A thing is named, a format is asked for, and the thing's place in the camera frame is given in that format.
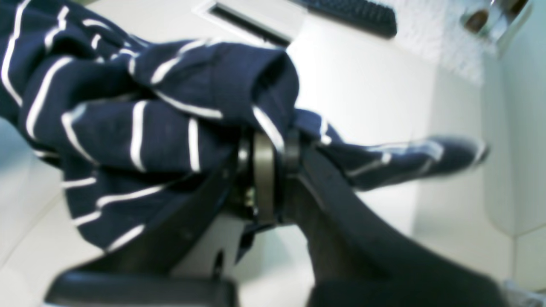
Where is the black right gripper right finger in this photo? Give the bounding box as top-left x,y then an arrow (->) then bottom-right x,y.
284,131 -> 508,307

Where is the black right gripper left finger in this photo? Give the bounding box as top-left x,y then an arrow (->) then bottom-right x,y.
45,162 -> 252,307

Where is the navy white striped t-shirt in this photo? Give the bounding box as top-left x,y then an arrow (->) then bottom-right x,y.
0,0 -> 490,253

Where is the black keyboard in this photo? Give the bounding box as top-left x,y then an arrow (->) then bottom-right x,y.
295,0 -> 398,39

